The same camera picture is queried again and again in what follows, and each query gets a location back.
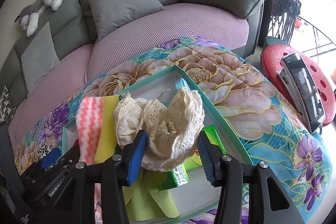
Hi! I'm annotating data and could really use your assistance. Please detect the green tissue pack front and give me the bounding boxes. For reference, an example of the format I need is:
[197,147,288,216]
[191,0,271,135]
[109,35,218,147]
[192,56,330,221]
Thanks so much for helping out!
[183,124,228,172]

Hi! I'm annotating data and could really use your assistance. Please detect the green tissue pack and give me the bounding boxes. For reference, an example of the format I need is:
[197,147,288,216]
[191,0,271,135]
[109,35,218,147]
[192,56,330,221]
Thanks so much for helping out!
[183,124,228,172]
[155,164,190,191]

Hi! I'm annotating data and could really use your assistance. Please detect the yellow green sponge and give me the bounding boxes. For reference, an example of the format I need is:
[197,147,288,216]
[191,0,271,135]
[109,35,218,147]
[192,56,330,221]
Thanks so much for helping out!
[94,95,120,164]

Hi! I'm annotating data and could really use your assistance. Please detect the light green cloth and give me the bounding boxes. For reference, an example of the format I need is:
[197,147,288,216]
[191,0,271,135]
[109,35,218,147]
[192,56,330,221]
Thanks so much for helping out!
[122,170,180,222]

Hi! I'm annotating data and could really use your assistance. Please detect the cream lace scrunchie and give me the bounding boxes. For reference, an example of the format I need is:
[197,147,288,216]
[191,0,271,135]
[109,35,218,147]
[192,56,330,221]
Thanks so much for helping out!
[114,88,205,172]

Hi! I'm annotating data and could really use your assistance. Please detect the pink white zigzag towel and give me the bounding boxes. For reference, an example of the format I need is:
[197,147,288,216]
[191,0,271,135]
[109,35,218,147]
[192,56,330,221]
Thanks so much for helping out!
[76,97,104,165]

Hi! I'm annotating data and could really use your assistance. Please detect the blue face mask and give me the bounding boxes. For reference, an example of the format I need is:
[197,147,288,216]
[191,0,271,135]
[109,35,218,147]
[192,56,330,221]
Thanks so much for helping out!
[157,78,190,102]

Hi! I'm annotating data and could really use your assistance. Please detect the pink floral scrunchie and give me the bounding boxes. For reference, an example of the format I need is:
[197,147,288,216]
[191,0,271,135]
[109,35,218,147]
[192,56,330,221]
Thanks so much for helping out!
[94,184,103,224]

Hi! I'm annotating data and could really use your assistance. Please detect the leopard print scrunchie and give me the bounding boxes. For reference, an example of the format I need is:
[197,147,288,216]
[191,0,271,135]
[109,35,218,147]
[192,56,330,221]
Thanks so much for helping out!
[37,142,54,160]

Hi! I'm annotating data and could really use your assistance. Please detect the black white patterned cushion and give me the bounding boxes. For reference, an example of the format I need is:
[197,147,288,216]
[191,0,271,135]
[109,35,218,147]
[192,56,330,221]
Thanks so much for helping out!
[0,86,17,124]

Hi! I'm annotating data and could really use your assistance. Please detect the floral blanket table cover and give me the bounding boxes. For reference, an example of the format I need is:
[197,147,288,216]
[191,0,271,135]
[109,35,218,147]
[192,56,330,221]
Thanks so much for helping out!
[9,36,332,221]

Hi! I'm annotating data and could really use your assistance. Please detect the grey cushion left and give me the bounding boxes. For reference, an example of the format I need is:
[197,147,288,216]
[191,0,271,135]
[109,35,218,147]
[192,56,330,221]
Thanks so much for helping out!
[21,22,60,96]

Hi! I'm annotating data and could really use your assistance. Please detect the red plastic stool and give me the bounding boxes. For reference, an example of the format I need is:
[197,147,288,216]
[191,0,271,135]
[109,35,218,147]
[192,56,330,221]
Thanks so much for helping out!
[261,44,335,131]

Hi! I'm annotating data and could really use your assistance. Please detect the husky plush toy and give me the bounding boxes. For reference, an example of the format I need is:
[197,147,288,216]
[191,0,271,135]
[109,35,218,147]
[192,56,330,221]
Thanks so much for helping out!
[15,0,63,37]

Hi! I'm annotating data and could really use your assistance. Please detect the grey sofa with pink cover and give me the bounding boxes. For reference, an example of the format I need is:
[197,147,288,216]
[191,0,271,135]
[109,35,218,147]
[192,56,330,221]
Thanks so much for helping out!
[0,0,267,119]

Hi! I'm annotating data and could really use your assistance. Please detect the grey purple cushion right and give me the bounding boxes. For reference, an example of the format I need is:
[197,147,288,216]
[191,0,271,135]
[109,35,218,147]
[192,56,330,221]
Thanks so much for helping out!
[88,0,164,42]

